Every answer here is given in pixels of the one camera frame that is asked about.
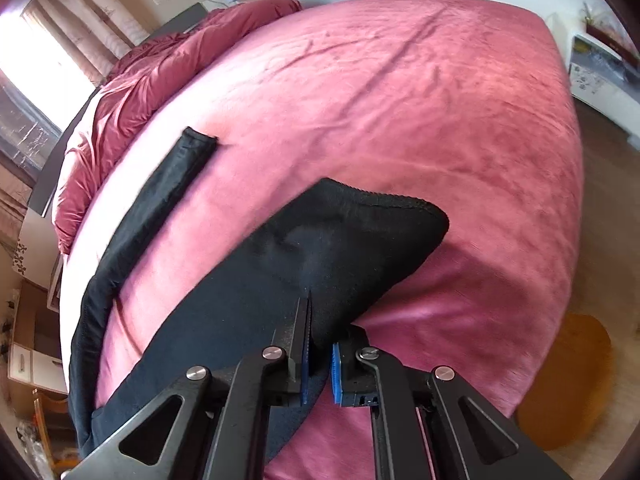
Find black pants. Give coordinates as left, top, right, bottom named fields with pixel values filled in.
left=69, top=129, right=449, bottom=455

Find orange round rug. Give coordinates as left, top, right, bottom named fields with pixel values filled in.
left=515, top=312, right=614, bottom=451

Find white drawer cabinet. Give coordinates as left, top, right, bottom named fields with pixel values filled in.
left=9, top=280, right=67, bottom=396

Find pink bed blanket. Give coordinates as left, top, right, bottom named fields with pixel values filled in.
left=61, top=0, right=582, bottom=479

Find dark red duvet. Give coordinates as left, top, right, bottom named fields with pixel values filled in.
left=52, top=0, right=303, bottom=255

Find white floral nightstand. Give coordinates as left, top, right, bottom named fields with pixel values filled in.
left=546, top=13, right=640, bottom=150

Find beige striped curtain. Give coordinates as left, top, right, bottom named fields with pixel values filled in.
left=22, top=0, right=150, bottom=87

